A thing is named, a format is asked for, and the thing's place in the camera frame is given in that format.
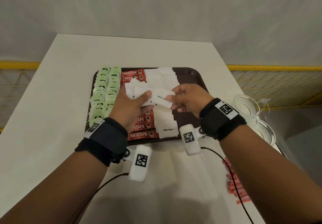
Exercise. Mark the person's left hand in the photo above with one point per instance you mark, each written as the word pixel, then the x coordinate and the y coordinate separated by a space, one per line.
pixel 125 113

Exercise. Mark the person's right hand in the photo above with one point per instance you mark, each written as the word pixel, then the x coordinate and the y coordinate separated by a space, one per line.
pixel 193 99

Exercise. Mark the brown tray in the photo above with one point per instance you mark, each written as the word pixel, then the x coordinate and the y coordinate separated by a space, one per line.
pixel 188 77

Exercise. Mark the row of red Nescafe sachets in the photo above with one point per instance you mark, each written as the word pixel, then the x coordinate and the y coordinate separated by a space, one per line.
pixel 141 134

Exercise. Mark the row of tea bags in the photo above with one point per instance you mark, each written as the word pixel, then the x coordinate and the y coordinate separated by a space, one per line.
pixel 113 85
pixel 99 92

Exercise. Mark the sugar sachet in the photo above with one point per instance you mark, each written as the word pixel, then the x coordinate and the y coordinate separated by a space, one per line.
pixel 161 96

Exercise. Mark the clear patterned glass cup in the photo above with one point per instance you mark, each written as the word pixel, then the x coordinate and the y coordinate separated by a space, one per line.
pixel 264 130
pixel 246 105

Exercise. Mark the pile of red stirrer sticks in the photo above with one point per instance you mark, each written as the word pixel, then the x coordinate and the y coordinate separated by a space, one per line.
pixel 236 186

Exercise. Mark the person's left forearm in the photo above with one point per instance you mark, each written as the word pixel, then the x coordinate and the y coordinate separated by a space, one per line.
pixel 50 191

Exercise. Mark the person's right forearm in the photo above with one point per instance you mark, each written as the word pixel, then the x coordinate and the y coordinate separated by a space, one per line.
pixel 271 181

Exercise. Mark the black left wristband with markers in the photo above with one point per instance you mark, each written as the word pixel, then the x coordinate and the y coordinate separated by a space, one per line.
pixel 108 140

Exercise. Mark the black wristband with markers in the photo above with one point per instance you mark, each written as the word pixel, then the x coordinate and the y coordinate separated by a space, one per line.
pixel 218 125
pixel 108 140

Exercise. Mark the black right wristband with markers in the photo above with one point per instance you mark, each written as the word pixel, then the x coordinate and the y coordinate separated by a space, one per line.
pixel 218 125

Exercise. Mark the yellow mesh railing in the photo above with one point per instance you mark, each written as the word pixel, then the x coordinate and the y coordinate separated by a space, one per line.
pixel 276 85
pixel 17 90

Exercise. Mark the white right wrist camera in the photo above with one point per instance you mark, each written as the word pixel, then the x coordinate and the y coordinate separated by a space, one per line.
pixel 190 140

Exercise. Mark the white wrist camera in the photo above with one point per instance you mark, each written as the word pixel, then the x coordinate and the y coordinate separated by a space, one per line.
pixel 190 140
pixel 139 163

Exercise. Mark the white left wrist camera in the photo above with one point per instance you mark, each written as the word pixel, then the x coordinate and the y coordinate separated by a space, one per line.
pixel 139 163

